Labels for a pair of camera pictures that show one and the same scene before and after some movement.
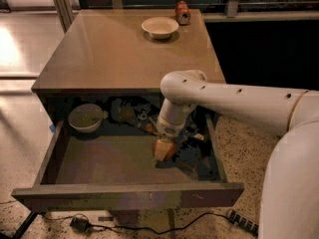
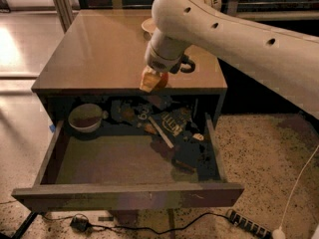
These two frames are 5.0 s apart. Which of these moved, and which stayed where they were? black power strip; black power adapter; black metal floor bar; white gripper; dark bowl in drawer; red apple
Moved: red apple; white gripper
Stayed: dark bowl in drawer; black power adapter; black power strip; black metal floor bar
